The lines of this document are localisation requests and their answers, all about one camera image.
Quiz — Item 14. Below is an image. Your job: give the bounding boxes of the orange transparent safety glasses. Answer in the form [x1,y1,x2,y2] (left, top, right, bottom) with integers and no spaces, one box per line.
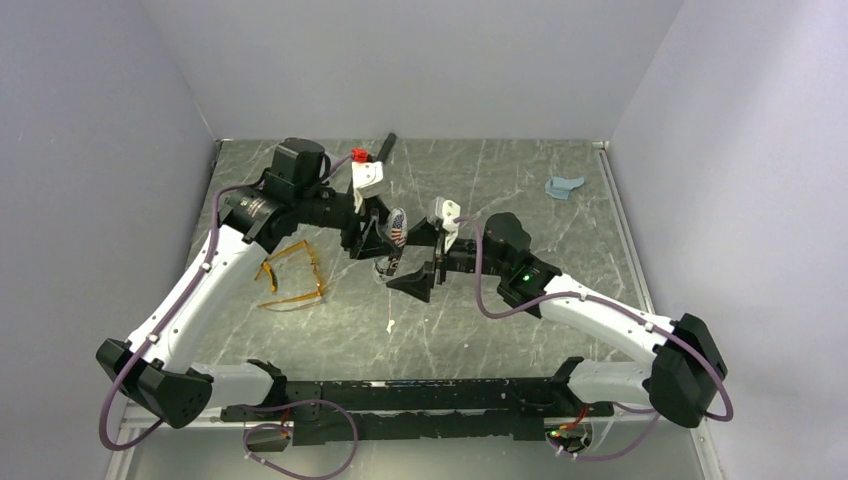
[254,240,327,313]

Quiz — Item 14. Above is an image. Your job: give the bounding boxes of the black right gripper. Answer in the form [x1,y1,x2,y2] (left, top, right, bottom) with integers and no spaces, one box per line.
[386,215,508,301]

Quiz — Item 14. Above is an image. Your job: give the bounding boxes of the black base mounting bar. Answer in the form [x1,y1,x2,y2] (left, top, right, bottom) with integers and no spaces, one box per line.
[221,377,614,446]

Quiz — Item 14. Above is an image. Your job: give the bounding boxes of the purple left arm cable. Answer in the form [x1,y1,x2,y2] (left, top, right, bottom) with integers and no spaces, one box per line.
[99,153,360,479]

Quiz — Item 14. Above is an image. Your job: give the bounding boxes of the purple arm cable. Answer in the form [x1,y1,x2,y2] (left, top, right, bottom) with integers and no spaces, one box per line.
[99,153,360,479]
[455,215,735,463]

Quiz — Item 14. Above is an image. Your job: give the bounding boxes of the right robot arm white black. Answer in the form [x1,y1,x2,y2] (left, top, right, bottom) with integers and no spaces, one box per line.
[381,210,735,428]

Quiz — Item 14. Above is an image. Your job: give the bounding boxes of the yellow handled pliers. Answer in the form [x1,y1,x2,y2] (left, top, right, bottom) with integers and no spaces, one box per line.
[256,261,278,293]

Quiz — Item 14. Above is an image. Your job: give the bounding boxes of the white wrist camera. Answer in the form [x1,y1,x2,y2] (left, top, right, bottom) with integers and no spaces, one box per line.
[426,196,461,252]
[351,148,388,213]

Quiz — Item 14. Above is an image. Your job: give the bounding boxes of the printed glasses pouch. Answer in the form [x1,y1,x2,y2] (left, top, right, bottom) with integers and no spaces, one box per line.
[373,208,408,283]

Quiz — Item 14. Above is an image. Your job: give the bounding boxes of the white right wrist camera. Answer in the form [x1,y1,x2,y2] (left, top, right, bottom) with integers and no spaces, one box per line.
[426,196,461,252]

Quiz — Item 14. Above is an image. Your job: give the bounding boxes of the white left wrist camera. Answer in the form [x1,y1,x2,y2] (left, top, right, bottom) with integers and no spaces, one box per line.
[351,148,388,213]

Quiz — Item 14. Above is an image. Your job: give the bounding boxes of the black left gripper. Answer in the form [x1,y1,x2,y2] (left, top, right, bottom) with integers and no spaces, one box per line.
[294,187,400,259]

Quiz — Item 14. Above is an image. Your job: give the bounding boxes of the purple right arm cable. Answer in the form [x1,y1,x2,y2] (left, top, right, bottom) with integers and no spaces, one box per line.
[455,215,735,463]

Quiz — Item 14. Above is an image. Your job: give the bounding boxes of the blue cleaning cloth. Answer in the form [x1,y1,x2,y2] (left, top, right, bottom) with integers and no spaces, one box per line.
[544,176,585,200]

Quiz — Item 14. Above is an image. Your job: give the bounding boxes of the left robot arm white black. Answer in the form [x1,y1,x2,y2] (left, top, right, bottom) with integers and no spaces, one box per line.
[96,135,396,429]

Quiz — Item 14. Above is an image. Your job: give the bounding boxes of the aluminium frame rail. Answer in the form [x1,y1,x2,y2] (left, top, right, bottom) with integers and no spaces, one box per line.
[105,377,723,480]

